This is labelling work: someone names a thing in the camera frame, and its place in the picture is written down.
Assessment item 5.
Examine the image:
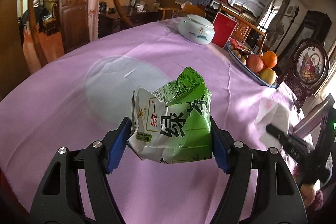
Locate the orange fruit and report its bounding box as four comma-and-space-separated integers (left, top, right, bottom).
261, 51, 278, 68

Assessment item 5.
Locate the green tea carton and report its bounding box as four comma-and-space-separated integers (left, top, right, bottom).
127, 67, 212, 164

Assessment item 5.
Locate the yellow apple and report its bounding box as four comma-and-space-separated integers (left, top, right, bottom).
259, 68, 276, 85

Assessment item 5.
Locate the person's right hand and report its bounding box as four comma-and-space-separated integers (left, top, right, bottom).
300, 184, 323, 211

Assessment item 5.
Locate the wooden chair behind table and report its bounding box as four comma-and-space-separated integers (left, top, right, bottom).
218, 4, 267, 56

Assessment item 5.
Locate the round embroidered table screen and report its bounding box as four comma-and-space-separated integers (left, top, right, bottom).
278, 38, 330, 113

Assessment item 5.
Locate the white ceramic lidded jar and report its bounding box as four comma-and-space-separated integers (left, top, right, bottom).
178, 14, 215, 45

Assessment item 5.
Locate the red white box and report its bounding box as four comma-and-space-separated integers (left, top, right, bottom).
212, 13, 238, 48

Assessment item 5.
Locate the small dark wooden table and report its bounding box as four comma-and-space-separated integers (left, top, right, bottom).
98, 6, 158, 38

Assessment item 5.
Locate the red apple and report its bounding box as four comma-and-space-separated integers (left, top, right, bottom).
246, 54, 264, 74

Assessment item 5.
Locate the lilac tablecloth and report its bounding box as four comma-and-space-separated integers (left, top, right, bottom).
1, 20, 303, 223

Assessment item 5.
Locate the blue fruit plate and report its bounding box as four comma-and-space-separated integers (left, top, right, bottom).
226, 39, 279, 88

